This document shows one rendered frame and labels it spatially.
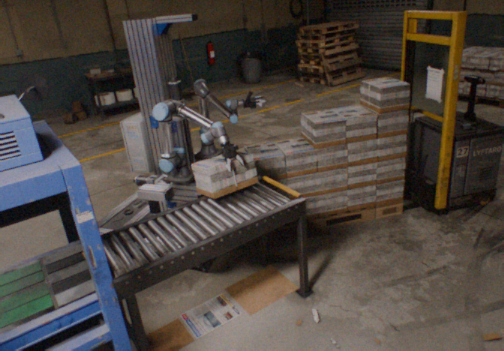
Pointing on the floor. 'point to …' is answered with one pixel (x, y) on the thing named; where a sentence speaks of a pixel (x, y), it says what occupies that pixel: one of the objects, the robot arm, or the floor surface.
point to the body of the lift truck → (461, 157)
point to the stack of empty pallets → (316, 69)
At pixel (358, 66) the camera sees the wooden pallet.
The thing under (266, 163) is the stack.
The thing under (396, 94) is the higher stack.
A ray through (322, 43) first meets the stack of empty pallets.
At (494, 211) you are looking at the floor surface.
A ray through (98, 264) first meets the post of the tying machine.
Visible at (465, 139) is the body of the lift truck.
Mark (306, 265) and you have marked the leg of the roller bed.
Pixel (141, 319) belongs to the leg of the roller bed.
